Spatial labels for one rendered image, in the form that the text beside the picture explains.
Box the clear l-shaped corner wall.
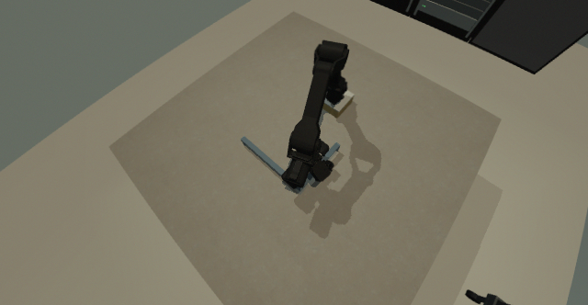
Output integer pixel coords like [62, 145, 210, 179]
[241, 136, 340, 192]

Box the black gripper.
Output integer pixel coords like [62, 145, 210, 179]
[281, 140, 330, 189]

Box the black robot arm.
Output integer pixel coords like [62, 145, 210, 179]
[284, 40, 349, 187]

